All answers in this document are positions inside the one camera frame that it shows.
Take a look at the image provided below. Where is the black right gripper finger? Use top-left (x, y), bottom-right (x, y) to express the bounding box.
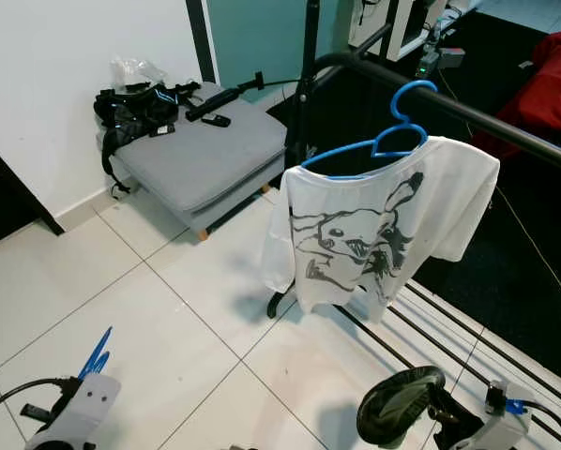
top-left (356, 366), bottom-right (447, 444)

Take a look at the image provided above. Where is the blue plastic clothes hanger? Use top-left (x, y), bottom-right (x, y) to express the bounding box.
top-left (299, 80), bottom-right (439, 181)
top-left (76, 325), bottom-right (114, 381)

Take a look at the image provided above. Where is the white Pikachu print T-shirt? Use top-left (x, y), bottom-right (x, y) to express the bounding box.
top-left (260, 136), bottom-right (500, 324)

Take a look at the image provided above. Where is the black door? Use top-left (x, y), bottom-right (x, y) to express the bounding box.
top-left (0, 141), bottom-right (64, 249)

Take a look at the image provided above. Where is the grey cushioned ottoman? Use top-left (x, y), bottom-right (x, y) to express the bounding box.
top-left (112, 84), bottom-right (289, 242)

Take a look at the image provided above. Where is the black telescopic stick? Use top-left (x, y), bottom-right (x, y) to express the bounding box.
top-left (185, 73), bottom-right (267, 125)

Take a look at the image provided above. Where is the clear plastic bag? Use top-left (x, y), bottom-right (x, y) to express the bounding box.
top-left (110, 56), bottom-right (169, 93)

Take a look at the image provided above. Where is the grey power adapter box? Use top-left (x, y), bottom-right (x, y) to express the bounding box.
top-left (417, 47), bottom-right (466, 74)

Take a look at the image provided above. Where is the white shelf unit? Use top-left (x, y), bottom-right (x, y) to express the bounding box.
top-left (348, 0), bottom-right (450, 62)

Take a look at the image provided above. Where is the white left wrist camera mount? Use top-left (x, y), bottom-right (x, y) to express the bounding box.
top-left (51, 372), bottom-right (122, 450)

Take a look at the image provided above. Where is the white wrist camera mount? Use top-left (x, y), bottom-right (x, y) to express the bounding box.
top-left (51, 372), bottom-right (122, 450)
top-left (478, 380), bottom-right (533, 450)

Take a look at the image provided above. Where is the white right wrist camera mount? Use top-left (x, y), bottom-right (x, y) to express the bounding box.
top-left (478, 380), bottom-right (533, 450)

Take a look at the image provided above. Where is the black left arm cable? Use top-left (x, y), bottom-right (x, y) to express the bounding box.
top-left (0, 378), bottom-right (80, 425)

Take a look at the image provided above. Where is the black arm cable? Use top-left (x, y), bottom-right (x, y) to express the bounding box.
top-left (520, 398), bottom-right (561, 446)
top-left (0, 378), bottom-right (80, 425)

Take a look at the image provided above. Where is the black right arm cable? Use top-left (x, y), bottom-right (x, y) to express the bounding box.
top-left (520, 398), bottom-right (561, 446)

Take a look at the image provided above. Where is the black strap bag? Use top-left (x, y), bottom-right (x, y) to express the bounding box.
top-left (93, 84), bottom-right (197, 198)

